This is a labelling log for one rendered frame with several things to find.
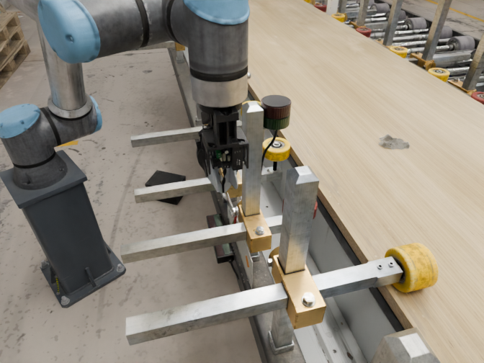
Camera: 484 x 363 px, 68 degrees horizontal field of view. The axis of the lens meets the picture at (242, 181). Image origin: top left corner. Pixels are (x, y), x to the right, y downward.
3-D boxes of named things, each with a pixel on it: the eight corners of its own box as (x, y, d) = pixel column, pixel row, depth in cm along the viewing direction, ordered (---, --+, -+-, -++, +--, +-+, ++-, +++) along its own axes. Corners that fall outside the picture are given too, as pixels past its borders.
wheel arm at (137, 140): (132, 150, 119) (130, 139, 116) (132, 145, 122) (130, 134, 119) (258, 132, 128) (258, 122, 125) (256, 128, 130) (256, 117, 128)
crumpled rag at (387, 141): (374, 145, 104) (376, 138, 102) (380, 135, 108) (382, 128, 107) (406, 154, 100) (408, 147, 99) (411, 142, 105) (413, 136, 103)
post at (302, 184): (275, 354, 78) (296, 179, 48) (270, 339, 80) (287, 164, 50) (290, 350, 78) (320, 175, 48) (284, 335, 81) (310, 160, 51)
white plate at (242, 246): (250, 288, 90) (250, 263, 83) (226, 217, 109) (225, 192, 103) (252, 288, 90) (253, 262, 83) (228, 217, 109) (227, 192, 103)
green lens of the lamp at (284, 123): (265, 132, 71) (265, 122, 69) (256, 117, 75) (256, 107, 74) (293, 127, 72) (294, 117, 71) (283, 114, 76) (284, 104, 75)
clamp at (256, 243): (250, 253, 83) (251, 238, 80) (235, 214, 93) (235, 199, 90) (273, 248, 84) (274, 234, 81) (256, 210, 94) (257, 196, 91)
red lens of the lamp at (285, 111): (265, 120, 69) (266, 109, 68) (256, 106, 74) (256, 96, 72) (294, 117, 70) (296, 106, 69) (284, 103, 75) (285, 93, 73)
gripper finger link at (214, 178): (212, 209, 69) (209, 171, 63) (207, 191, 73) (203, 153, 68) (227, 207, 70) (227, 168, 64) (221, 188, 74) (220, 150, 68)
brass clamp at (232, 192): (225, 199, 105) (224, 186, 101) (215, 172, 115) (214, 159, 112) (245, 196, 106) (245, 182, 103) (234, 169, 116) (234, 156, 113)
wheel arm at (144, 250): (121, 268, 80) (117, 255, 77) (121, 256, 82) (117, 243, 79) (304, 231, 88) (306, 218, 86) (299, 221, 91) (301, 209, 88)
